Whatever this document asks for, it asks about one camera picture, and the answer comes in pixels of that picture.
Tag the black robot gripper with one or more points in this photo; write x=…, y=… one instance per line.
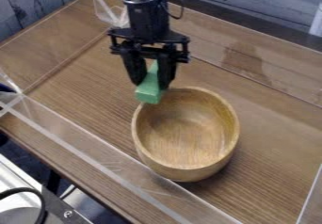
x=149, y=39

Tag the green rectangular block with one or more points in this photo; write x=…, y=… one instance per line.
x=149, y=92

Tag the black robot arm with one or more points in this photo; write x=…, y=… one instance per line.
x=150, y=39

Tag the brown wooden bowl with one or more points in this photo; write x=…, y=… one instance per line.
x=187, y=134

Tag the black table leg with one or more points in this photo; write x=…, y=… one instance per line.
x=54, y=182

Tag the clear acrylic tray wall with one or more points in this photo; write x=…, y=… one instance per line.
x=70, y=109

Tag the metal table bracket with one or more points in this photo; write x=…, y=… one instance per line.
x=60, y=213

